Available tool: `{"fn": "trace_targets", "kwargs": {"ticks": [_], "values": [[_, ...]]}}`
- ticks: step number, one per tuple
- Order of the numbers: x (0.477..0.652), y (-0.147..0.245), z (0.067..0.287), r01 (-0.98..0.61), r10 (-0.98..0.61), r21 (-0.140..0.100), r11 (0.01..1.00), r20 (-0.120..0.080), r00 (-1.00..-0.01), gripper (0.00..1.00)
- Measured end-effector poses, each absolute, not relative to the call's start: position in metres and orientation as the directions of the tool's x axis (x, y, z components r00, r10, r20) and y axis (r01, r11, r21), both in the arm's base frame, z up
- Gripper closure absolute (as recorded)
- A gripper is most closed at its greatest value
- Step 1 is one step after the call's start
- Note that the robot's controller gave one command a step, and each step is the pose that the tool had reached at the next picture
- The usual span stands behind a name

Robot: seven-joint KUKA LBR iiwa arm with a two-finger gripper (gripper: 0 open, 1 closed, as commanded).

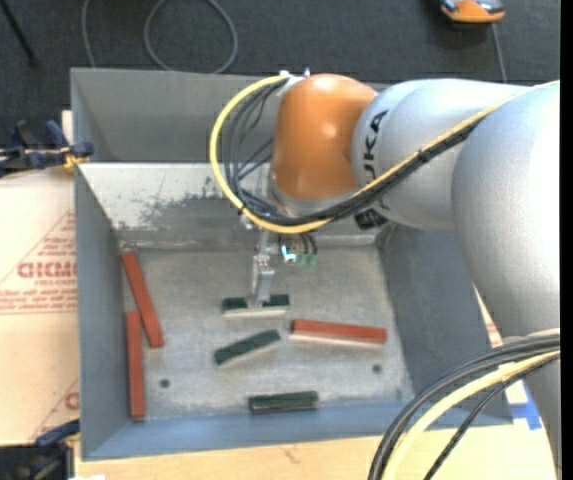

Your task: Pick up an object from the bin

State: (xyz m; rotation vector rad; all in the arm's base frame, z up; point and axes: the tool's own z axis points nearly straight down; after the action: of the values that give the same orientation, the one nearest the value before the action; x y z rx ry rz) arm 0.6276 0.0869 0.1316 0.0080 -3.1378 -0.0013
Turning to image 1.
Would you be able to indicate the dark green flat block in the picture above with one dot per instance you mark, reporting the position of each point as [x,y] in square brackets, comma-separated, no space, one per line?
[246,347]
[236,305]
[283,402]

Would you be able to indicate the red-brown flat block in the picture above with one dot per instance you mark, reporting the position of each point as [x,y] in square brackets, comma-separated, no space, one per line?
[136,368]
[143,300]
[338,331]

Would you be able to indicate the brown cardboard board, red print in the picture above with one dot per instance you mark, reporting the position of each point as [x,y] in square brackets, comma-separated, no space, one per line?
[26,348]

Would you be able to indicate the grey metal bin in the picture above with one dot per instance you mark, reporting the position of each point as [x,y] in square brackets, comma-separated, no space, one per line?
[196,288]

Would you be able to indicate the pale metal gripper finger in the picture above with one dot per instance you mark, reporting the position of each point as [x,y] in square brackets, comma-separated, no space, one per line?
[256,280]
[266,285]

